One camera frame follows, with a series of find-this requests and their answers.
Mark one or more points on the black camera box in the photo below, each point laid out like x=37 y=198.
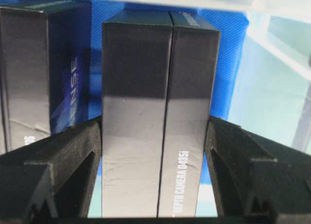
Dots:
x=158 y=77
x=44 y=68

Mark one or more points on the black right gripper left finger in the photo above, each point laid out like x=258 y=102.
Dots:
x=51 y=178

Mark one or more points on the clear plastic storage case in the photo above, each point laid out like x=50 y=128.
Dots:
x=263 y=101

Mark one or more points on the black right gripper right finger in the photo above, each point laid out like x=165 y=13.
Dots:
x=256 y=178

